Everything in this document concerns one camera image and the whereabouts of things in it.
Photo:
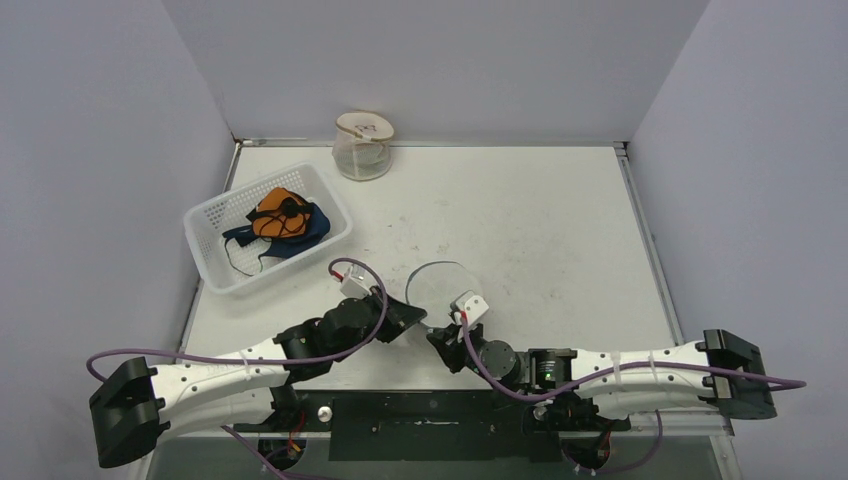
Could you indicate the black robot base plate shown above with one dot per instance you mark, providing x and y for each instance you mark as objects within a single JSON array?
[{"x": 446, "y": 425}]

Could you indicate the white perforated plastic basket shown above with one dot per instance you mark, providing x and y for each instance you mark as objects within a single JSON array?
[{"x": 205, "y": 223}]

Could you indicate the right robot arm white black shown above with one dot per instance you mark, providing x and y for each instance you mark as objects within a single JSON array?
[{"x": 722, "y": 371}]

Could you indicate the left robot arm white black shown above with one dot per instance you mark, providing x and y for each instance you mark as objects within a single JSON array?
[{"x": 139, "y": 406}]

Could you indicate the white mesh bag beige trim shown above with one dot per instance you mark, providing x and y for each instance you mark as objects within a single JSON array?
[{"x": 361, "y": 149}]

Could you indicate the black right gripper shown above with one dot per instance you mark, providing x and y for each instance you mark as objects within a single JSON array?
[{"x": 448, "y": 340}]

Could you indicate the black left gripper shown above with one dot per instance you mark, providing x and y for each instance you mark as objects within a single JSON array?
[{"x": 397, "y": 315}]

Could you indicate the navy blue bra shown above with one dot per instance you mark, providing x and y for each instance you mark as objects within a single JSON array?
[{"x": 280, "y": 233}]

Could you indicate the aluminium front frame rail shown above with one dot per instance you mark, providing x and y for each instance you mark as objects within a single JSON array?
[{"x": 278, "y": 409}]

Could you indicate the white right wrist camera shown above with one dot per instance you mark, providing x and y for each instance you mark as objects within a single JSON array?
[{"x": 468, "y": 308}]

